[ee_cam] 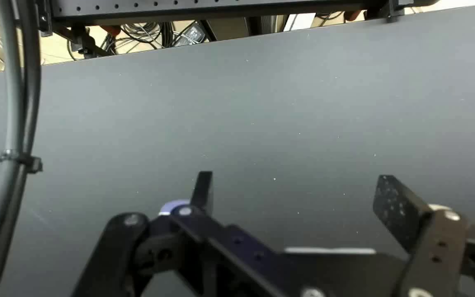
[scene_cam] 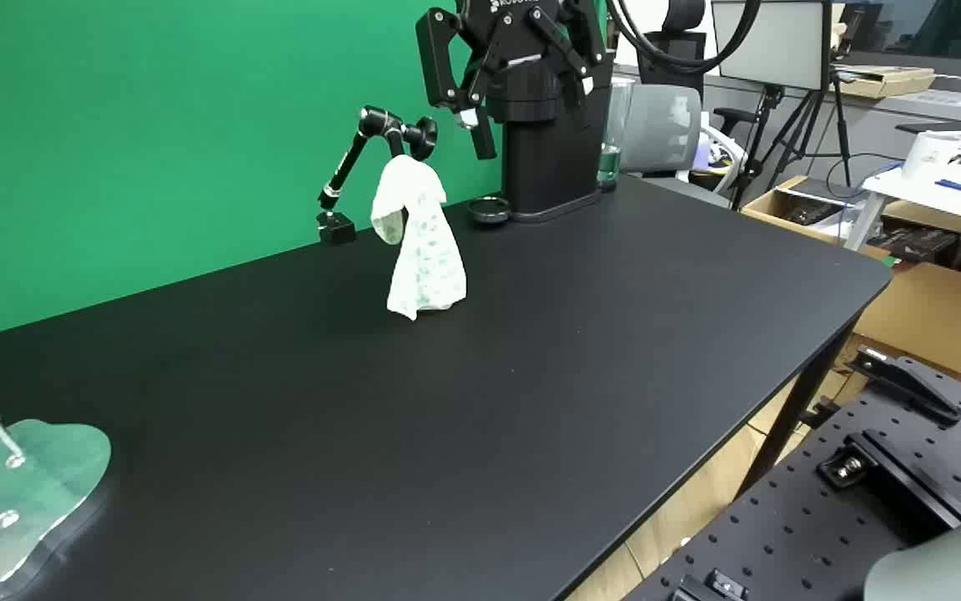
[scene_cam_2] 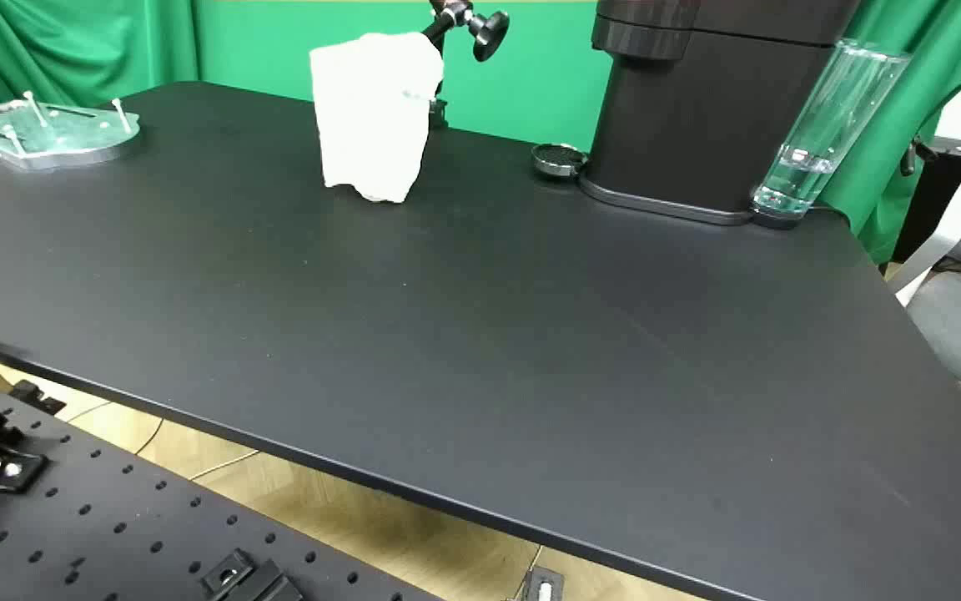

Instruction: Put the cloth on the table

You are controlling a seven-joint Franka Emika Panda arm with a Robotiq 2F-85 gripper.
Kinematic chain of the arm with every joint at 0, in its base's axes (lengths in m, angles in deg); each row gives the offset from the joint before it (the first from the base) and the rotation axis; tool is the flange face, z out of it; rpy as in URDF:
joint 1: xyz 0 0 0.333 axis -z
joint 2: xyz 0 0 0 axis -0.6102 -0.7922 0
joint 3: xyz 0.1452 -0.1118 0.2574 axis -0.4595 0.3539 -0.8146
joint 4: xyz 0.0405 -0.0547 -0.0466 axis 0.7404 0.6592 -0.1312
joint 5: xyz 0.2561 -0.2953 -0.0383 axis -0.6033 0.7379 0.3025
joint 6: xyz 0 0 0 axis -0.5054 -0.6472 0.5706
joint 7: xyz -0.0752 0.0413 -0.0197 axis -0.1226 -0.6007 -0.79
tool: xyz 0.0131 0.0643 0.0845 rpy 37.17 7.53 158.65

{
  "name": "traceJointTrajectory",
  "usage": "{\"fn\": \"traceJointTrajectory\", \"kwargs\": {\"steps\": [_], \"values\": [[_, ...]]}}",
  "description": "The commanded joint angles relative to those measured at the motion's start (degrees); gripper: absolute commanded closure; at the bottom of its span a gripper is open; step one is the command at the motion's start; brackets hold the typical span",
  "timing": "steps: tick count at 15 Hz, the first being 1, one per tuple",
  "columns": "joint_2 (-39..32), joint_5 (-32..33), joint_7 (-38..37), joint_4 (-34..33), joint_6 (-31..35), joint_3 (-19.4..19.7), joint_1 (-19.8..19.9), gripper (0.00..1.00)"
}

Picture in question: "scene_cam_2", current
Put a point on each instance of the white cloth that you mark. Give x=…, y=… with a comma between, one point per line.
x=373, y=104

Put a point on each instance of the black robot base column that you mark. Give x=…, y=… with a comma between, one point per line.
x=702, y=94

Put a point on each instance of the small black round cap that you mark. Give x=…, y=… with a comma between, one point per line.
x=558, y=162

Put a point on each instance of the black perforated breadboard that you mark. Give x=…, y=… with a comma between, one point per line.
x=92, y=521

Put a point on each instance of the clear acrylic plate with screws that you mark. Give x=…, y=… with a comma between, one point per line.
x=64, y=132

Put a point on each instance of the green backdrop curtain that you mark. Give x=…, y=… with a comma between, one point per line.
x=542, y=84

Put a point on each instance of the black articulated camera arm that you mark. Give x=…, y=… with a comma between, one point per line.
x=485, y=28

